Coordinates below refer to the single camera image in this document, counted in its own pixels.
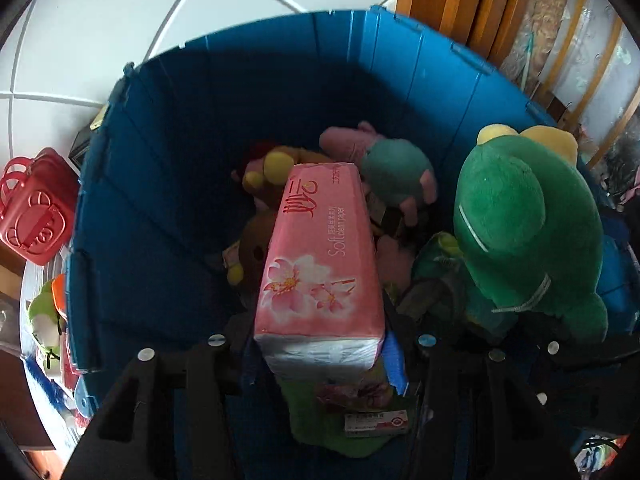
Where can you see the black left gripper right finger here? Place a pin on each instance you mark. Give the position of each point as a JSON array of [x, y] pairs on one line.
[[477, 419]]

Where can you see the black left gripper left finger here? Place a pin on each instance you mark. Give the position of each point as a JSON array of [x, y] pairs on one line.
[[166, 417]]

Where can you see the pink tissue pack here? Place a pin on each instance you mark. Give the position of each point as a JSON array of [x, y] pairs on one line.
[[320, 314]]

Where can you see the blue plastic crate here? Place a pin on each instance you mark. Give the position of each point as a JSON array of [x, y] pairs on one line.
[[160, 197]]

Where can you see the green white plush toy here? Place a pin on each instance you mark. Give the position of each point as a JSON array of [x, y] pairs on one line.
[[46, 328]]

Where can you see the orange pouch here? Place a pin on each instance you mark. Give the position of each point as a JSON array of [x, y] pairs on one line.
[[59, 296]]

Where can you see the green frog plush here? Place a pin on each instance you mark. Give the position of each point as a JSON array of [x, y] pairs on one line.
[[529, 228]]

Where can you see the teal pink plush toy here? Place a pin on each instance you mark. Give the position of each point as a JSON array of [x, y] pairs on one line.
[[396, 171]]

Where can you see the red bear suitcase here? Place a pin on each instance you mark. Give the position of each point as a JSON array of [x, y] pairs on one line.
[[38, 203]]

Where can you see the black gift box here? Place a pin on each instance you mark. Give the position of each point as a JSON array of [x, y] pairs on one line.
[[83, 138]]

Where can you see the wooden slat screen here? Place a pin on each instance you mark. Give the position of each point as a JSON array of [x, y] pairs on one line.
[[579, 57]]

